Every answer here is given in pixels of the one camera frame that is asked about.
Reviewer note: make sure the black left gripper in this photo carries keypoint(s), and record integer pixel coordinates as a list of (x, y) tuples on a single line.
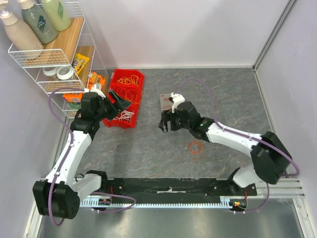
[(122, 104)]

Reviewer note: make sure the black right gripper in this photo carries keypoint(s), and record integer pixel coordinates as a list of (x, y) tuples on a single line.
[(170, 121)]

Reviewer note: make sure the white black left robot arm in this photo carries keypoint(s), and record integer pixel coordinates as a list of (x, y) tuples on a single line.
[(58, 195)]

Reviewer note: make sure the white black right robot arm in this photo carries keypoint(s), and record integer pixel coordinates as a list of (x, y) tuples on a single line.
[(266, 151)]

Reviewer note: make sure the red plastic bin near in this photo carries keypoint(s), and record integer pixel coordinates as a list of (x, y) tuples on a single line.
[(127, 119)]

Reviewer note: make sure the red plastic bin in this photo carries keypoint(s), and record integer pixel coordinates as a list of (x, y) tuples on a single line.
[(128, 92), (127, 119), (128, 76)]

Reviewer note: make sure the red plastic bin middle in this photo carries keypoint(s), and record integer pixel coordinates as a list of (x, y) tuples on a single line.
[(128, 92)]

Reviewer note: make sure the red plastic bin far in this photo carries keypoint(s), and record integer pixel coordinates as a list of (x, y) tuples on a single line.
[(128, 76)]

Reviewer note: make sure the orange green small boxes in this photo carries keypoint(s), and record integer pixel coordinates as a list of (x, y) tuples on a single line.
[(95, 78)]

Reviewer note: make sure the green packet bottom shelf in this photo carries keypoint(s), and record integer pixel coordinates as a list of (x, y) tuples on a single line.
[(74, 106)]

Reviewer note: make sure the orange snack box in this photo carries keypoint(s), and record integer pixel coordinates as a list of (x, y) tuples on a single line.
[(73, 97)]

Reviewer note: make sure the yellow candy bag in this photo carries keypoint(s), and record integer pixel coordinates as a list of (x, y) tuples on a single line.
[(79, 62)]

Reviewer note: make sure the white tape roll right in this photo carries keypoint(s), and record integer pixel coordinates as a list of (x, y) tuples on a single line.
[(65, 73)]

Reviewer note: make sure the white tape roll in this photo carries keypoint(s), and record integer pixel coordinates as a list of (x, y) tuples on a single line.
[(65, 73), (50, 71)]

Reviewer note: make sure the white tape roll left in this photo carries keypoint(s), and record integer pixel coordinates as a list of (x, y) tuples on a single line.
[(50, 71)]

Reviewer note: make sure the light green bottle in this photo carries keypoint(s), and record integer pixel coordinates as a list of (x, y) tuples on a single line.
[(57, 14)]

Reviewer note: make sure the beige pump bottle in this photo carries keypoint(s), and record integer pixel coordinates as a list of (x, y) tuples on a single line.
[(20, 33)]

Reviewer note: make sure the grey green pump bottle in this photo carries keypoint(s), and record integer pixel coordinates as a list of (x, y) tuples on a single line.
[(38, 21)]

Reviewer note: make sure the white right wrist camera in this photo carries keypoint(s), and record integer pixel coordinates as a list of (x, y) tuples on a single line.
[(176, 99)]

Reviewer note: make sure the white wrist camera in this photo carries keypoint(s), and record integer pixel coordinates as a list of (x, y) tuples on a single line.
[(176, 99), (95, 89)]

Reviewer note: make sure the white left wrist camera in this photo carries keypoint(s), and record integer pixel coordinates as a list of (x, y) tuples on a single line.
[(95, 89)]

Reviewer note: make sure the white wire shelf rack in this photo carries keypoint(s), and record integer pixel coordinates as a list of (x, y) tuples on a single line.
[(77, 39)]

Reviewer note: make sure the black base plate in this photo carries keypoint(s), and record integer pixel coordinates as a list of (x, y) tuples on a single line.
[(175, 190)]

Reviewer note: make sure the light blue cable duct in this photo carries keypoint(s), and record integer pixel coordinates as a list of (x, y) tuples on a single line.
[(100, 202)]

